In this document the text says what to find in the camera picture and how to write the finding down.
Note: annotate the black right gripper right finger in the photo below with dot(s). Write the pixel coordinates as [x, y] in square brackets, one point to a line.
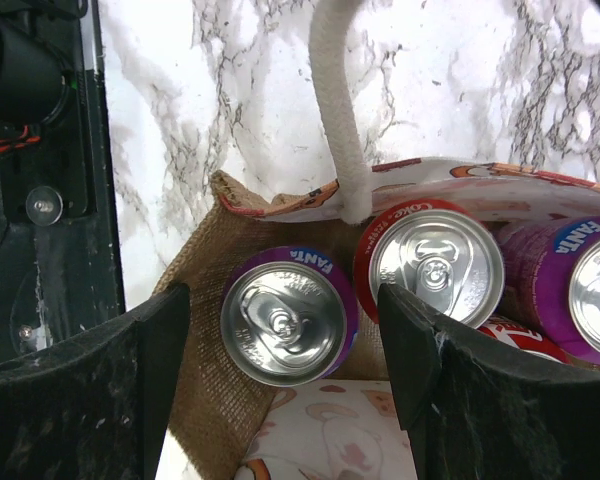
[476, 408]

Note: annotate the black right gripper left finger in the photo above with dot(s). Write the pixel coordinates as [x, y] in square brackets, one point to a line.
[97, 405]

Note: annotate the red soda can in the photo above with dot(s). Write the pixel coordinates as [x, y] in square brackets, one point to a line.
[437, 251]
[523, 338]

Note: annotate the canvas bag with cat print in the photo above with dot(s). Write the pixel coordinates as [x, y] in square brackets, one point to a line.
[218, 410]

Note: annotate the purple soda can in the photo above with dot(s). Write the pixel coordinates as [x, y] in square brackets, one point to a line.
[553, 281]
[289, 316]

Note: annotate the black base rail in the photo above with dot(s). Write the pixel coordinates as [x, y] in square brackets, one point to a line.
[60, 267]

